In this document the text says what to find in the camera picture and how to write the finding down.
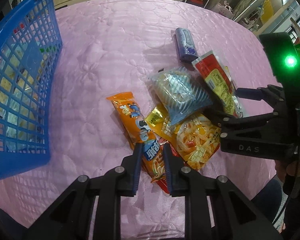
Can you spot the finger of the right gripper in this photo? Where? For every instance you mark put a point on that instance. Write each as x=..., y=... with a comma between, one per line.
x=271, y=94
x=248, y=124

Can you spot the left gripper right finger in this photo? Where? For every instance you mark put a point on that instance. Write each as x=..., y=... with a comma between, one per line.
x=217, y=209

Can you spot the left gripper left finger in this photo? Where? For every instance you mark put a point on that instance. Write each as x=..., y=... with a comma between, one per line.
x=87, y=199

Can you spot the yellow noodle snack pack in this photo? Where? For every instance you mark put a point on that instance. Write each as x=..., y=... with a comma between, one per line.
x=195, y=139

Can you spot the red yellow snack pouch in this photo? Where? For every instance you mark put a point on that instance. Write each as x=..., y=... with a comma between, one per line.
x=218, y=78

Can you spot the small red snack packet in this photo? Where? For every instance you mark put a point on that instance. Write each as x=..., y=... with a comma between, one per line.
x=173, y=163

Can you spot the orange cartoon snack pack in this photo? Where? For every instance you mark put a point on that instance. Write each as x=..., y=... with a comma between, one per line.
x=139, y=132

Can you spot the pink gift bag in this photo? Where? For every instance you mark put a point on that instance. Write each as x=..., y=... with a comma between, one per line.
x=223, y=9

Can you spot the pink quilted tablecloth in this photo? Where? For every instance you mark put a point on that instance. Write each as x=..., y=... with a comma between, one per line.
x=109, y=47

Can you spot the blue plastic basket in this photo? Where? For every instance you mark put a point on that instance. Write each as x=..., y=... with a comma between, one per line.
x=30, y=47

